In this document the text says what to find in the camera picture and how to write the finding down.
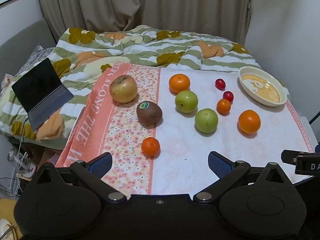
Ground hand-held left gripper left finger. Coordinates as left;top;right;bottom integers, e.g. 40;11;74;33
31;152;128;203

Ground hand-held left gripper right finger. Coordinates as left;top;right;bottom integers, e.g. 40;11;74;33
193;151;292;203

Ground green apple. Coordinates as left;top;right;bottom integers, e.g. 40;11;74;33
175;90;199;113
195;108;219;133

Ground large orange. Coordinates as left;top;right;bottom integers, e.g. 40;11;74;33
169;73;191;94
238;110;261;134

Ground small mandarin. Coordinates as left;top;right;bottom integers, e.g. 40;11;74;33
141;137;160;157

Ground small orange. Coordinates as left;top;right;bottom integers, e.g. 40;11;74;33
216;99;231;115

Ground brown kiwi with green sticker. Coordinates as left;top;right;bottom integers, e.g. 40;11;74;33
136;101;163;127

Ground cream oval plate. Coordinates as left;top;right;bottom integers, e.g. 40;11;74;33
238;67;287;107

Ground pink floral tablecloth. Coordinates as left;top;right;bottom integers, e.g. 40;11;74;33
55;62;315;195

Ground cardboard box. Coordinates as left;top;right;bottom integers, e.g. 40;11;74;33
37;147;63;166

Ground small white appliance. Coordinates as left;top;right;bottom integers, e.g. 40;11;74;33
7;147;38;178

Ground yellow-brown apple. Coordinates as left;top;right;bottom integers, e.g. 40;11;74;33
109;75;138;103

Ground dark grey laptop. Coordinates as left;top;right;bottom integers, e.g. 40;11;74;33
11;57;75;132

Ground white bowl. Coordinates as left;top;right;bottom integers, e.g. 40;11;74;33
0;219;18;240

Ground green striped floral quilt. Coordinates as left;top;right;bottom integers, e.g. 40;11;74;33
0;25;262;148

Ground grey floral pillow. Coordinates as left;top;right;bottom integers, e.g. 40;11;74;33
15;44;55;77

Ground grey headboard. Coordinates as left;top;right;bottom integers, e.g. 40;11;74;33
0;19;57;80

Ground beige curtain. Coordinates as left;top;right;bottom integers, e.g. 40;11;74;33
35;0;253;45

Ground white charging cable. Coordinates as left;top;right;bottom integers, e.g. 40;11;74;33
19;115;29;160

